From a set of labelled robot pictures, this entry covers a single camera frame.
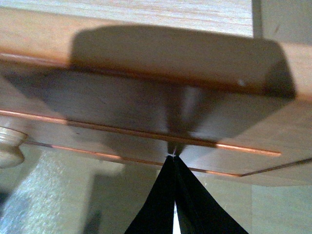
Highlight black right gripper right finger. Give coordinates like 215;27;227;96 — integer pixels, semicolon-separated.
174;156;247;234

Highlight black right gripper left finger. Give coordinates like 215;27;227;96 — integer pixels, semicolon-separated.
125;156;176;234

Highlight upper drawer wooden knob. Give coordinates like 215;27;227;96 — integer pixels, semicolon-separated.
0;127;27;169

